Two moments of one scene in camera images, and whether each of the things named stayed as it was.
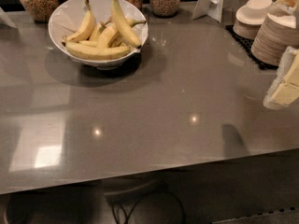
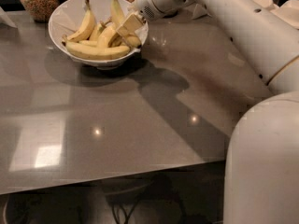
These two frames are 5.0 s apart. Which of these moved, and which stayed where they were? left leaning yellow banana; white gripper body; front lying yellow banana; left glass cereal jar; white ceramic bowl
Moved: white gripper body
Stayed: white ceramic bowl; left leaning yellow banana; left glass cereal jar; front lying yellow banana
